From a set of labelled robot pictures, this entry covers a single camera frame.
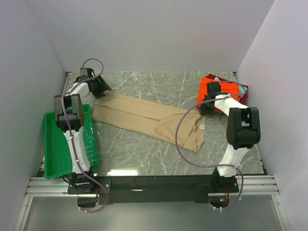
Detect beige t shirt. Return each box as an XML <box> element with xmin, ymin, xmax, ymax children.
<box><xmin>92</xmin><ymin>91</ymin><xmax>206</xmax><ymax>153</ymax></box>

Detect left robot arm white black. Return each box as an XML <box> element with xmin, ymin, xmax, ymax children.
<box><xmin>53</xmin><ymin>67</ymin><xmax>111</xmax><ymax>193</ymax></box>

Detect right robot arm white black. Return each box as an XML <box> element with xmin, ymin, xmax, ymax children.
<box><xmin>199</xmin><ymin>81</ymin><xmax>261</xmax><ymax>192</ymax></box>

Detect orange folded t shirt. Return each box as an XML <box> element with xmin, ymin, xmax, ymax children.
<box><xmin>196</xmin><ymin>77</ymin><xmax>247</xmax><ymax>116</ymax></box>

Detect dark red folded t shirt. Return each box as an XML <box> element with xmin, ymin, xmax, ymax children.
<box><xmin>198</xmin><ymin>74</ymin><xmax>248</xmax><ymax>104</ymax></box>

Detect green plastic tray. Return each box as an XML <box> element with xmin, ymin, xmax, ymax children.
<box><xmin>44</xmin><ymin>104</ymin><xmax>99</xmax><ymax>179</ymax></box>

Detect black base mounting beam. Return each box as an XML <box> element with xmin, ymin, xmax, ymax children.
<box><xmin>67</xmin><ymin>174</ymin><xmax>241</xmax><ymax>207</ymax></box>

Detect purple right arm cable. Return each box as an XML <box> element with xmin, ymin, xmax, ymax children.
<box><xmin>175</xmin><ymin>81</ymin><xmax>248</xmax><ymax>211</ymax></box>

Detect aluminium frame rail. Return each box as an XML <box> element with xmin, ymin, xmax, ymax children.
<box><xmin>14</xmin><ymin>173</ymin><xmax>290</xmax><ymax>231</ymax></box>

